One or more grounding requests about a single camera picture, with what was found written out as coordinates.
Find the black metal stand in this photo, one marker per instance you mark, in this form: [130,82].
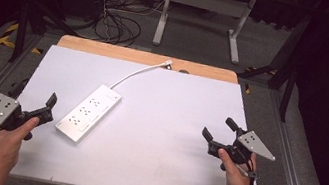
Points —
[23,25]
[287,65]

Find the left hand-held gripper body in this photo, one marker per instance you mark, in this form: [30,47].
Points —
[5,113]

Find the person's right hand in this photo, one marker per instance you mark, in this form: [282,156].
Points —
[237,182]

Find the white metal desk frame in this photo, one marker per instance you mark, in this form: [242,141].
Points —
[206,0]

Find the person's left hand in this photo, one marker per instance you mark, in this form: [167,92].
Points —
[5,145]

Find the yellow black floor tape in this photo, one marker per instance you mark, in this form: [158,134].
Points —
[9,36]

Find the white table board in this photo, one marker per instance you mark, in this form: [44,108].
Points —
[151,137]

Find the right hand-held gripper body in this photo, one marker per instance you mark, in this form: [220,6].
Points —
[256,145]

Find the white power strip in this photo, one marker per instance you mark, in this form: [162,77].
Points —
[88,112]

